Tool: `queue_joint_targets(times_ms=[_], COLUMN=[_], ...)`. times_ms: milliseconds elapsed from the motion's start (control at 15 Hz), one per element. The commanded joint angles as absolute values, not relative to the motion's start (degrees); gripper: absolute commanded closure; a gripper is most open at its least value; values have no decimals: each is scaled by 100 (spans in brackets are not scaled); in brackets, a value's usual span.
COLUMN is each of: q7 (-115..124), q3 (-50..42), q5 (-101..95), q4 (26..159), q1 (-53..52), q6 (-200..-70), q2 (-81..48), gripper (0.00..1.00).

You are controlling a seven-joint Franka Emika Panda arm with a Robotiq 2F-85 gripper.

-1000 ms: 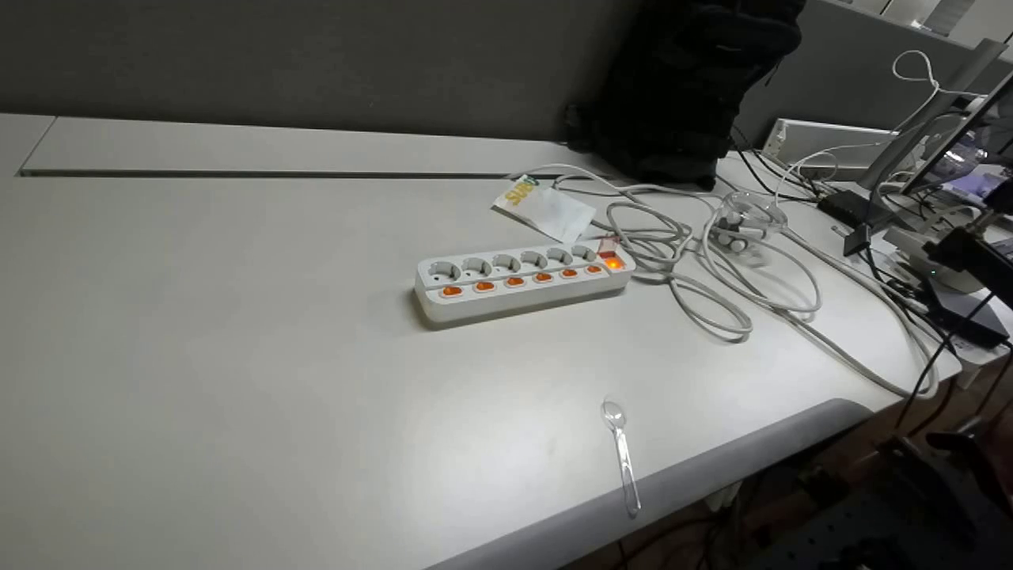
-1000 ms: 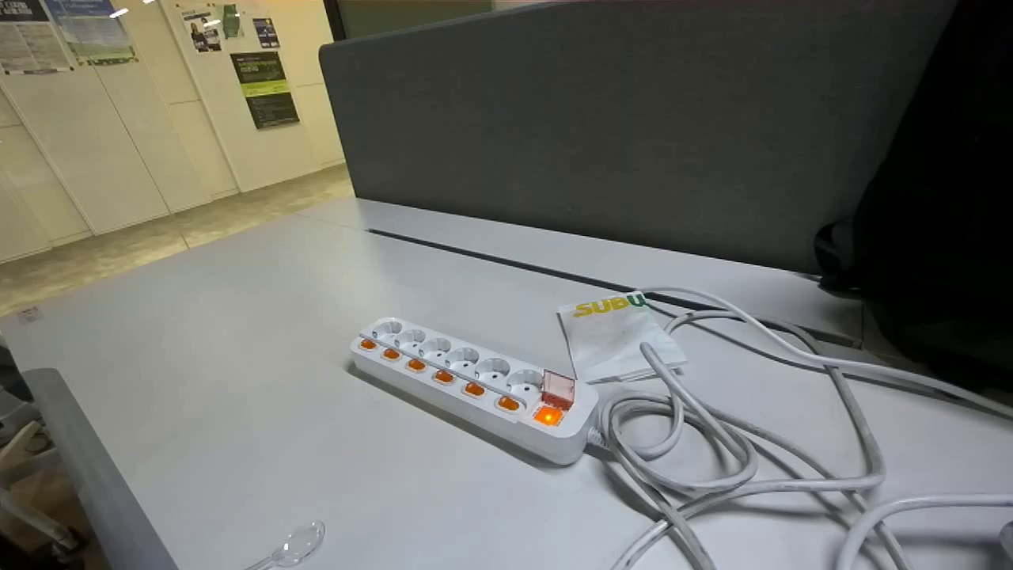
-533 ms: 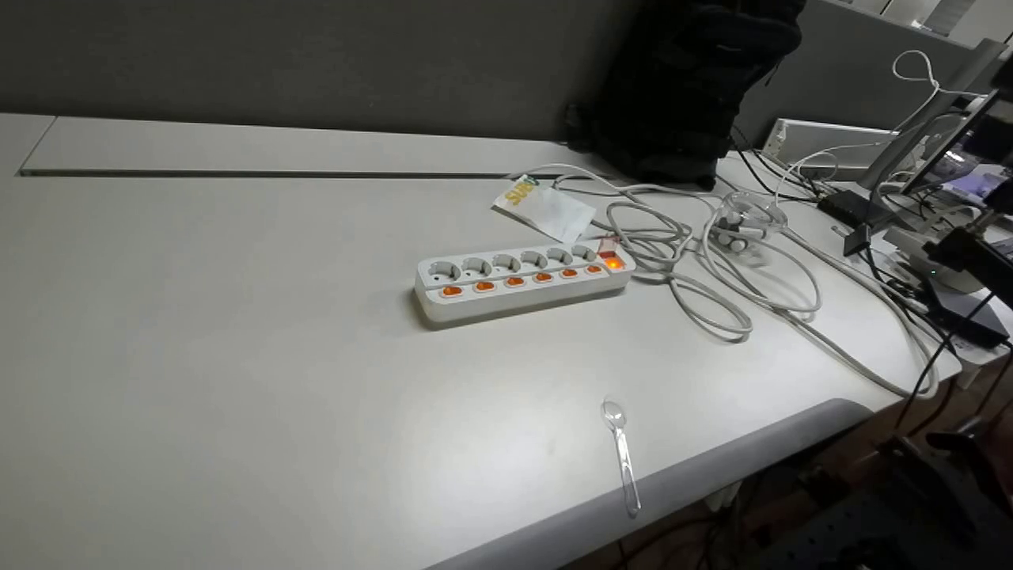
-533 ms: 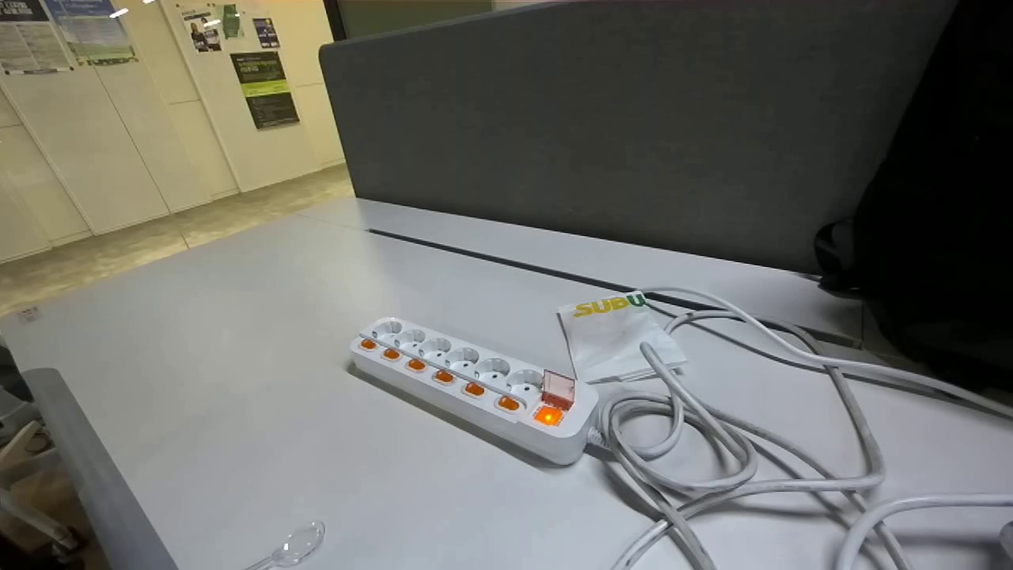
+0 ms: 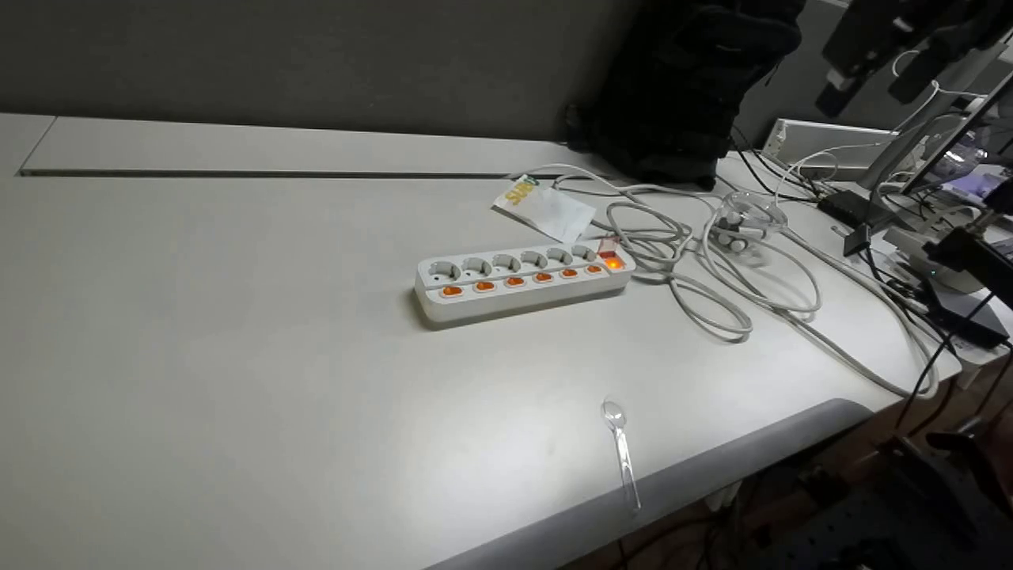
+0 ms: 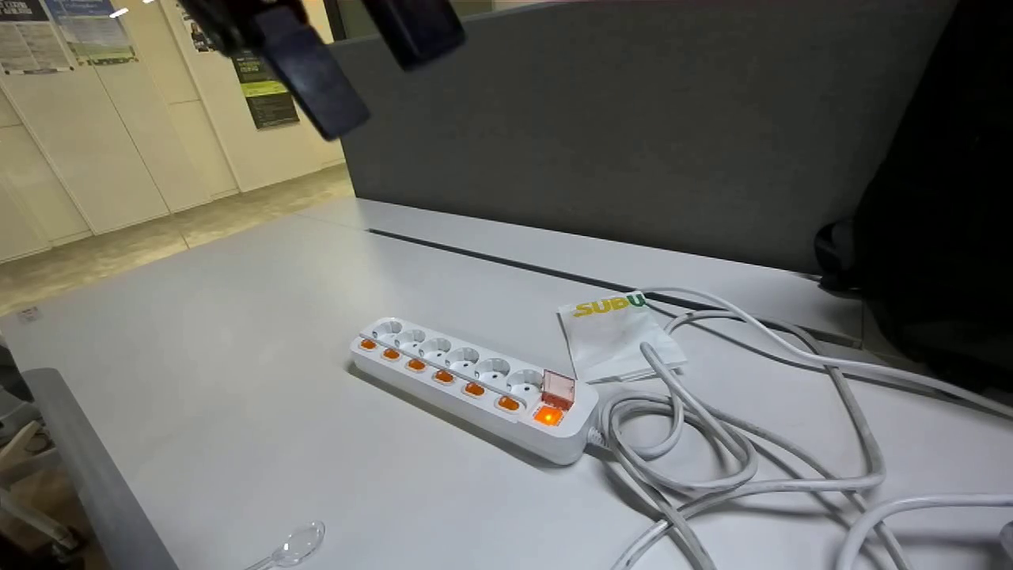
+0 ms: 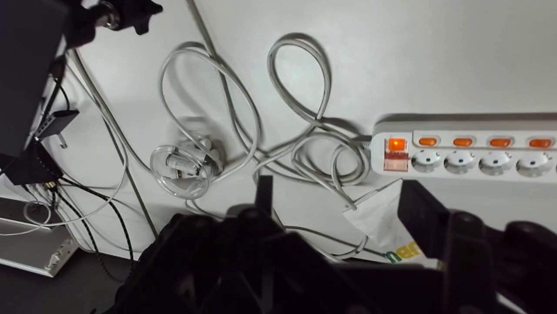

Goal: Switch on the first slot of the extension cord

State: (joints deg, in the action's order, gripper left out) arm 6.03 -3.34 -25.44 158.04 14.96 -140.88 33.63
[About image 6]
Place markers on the dark label sheet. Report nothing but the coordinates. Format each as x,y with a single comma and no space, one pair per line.
265,93

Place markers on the black bag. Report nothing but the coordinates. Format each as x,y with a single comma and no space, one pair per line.
937,202

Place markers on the white cabinet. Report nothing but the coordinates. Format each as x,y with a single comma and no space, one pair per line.
129,137

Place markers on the grey partition panel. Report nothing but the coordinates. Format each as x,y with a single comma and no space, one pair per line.
653,115

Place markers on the small yellow-white packet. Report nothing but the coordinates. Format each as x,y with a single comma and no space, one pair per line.
610,337

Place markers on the white power strip orange switches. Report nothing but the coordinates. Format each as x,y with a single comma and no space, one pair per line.
475,387

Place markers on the paper poster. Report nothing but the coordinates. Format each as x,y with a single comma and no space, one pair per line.
30,32
97,26

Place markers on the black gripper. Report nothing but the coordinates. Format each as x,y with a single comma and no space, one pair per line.
218,20

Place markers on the clear plastic piece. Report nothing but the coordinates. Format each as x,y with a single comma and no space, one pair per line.
293,547

